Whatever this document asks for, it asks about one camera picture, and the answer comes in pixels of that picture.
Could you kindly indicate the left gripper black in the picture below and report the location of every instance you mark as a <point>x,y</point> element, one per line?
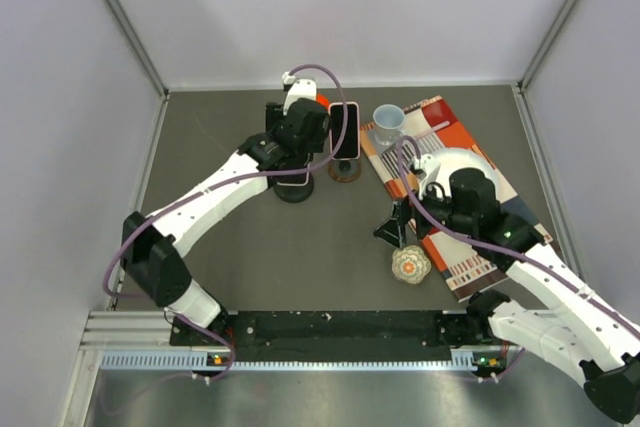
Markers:
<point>315,147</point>

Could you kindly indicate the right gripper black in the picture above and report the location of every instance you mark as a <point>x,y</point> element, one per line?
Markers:
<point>393,229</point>

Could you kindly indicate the black round-base phone stand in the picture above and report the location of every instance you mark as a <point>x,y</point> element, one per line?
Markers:
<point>294,194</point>

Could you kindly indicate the phone with pink case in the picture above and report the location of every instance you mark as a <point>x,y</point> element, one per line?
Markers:
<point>344,130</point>

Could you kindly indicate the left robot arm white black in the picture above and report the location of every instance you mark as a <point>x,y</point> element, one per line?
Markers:
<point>155,246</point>

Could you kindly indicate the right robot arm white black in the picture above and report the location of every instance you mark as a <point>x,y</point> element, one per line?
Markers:
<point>588,340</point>

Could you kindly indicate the grey phone stand copper base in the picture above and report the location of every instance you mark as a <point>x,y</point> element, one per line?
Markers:
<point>345,171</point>

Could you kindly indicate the floral patterned small dish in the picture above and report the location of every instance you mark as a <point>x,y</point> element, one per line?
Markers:
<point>410,264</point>

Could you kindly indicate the orange plastic bowl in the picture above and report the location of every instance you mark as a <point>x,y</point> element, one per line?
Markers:
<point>321,99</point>

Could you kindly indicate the white paper plate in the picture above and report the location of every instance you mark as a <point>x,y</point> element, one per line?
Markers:
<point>454,159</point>

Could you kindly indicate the light blue mug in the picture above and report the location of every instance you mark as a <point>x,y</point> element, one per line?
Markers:
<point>388,121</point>

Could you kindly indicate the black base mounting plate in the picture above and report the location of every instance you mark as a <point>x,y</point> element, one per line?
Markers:
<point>346,335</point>

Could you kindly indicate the patterned orange placemat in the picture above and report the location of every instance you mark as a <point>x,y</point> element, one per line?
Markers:
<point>464,271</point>

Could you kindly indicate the pink plastic utensil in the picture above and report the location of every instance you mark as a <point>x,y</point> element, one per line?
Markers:
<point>432,130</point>

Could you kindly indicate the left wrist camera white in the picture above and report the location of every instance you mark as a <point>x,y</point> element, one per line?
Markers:
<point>297,88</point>

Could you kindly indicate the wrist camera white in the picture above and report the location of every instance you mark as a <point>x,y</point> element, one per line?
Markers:
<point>297,88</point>
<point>425,168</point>

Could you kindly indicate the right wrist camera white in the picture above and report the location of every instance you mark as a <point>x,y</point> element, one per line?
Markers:
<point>425,168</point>

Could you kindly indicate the grey slotted cable duct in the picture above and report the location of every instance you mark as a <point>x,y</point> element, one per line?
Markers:
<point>203,361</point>

